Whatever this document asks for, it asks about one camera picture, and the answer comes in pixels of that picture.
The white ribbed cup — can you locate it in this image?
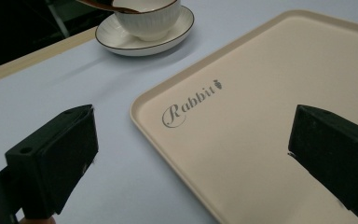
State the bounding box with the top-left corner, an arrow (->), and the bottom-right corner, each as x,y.
111,0 -> 182,42

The beige plastic tray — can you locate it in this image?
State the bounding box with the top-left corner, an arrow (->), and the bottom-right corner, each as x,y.
129,8 -> 358,224

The brown spoon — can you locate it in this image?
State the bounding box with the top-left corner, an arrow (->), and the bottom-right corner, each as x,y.
76,0 -> 142,15

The metal stand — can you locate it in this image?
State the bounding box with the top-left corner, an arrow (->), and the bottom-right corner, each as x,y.
46,0 -> 72,39

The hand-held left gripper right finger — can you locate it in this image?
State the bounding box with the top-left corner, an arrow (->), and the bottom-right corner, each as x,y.
287,104 -> 358,219

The white saucer with dark rim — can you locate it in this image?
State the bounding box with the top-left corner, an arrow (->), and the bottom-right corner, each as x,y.
94,5 -> 196,57

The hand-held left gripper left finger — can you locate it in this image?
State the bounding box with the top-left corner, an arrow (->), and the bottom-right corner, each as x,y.
5,104 -> 100,220

